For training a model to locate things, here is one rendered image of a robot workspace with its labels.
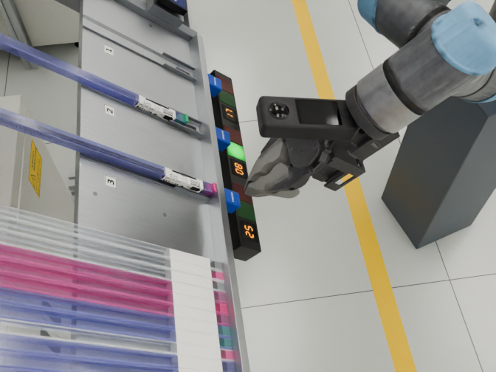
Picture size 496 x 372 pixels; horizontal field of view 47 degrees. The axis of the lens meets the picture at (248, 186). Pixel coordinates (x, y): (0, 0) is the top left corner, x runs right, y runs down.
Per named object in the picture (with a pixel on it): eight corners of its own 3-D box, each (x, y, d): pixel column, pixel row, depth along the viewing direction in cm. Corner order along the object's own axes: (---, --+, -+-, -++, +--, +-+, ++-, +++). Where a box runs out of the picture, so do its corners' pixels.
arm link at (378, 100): (393, 100, 61) (373, 46, 65) (360, 123, 63) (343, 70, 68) (431, 125, 65) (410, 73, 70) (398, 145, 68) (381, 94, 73)
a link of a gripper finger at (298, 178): (277, 204, 74) (328, 170, 69) (269, 201, 73) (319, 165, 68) (271, 173, 77) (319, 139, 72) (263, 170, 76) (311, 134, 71)
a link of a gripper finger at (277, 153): (269, 201, 82) (317, 168, 77) (238, 189, 78) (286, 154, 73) (266, 182, 84) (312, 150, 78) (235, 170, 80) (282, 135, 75)
